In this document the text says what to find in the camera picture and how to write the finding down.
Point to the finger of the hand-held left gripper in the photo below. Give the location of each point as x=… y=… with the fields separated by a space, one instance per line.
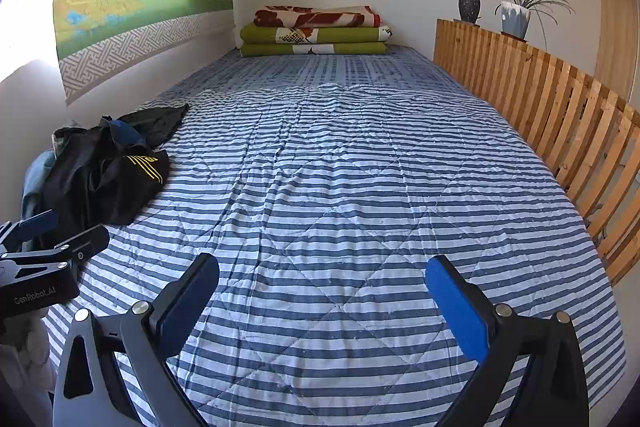
x=35 y=224
x=80 y=243

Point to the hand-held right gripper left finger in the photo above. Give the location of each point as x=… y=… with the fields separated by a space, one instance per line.
x=190 y=302

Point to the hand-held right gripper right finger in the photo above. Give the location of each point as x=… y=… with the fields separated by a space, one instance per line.
x=457 y=307

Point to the black garment with yellow stripes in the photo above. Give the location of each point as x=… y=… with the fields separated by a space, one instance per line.
x=110 y=187

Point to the person's left hand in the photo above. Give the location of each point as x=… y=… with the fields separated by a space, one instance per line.
x=25 y=347

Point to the blue denim garment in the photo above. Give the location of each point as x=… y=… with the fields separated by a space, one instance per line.
x=35 y=187

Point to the blue white striped quilt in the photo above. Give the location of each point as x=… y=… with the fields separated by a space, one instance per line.
x=325 y=217

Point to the bright window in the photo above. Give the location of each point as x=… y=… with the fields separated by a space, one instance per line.
x=25 y=17

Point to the blue plaid bed sheet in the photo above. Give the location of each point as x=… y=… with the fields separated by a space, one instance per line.
x=340 y=67

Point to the green folded blanket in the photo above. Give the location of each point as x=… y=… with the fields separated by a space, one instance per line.
x=350 y=49

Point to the potted spider plant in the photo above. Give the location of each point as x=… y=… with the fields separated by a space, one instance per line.
x=515 y=19

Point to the dark ceramic pot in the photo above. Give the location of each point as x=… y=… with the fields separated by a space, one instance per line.
x=469 y=7

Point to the red patterned folded blanket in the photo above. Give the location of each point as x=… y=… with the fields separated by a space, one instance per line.
x=320 y=16

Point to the light wooden panel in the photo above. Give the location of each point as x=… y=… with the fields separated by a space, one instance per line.
x=617 y=32

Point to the wooden slatted bed rail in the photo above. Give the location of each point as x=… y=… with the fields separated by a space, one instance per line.
x=525 y=77

